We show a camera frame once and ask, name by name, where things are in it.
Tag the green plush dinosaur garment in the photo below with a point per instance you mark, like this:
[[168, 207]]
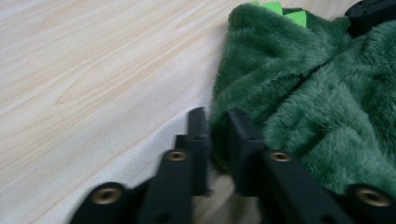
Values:
[[295, 77]]

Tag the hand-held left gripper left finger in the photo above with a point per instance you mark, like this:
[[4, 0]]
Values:
[[199, 155]]

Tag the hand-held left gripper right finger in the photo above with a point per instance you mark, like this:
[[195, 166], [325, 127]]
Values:
[[246, 155]]

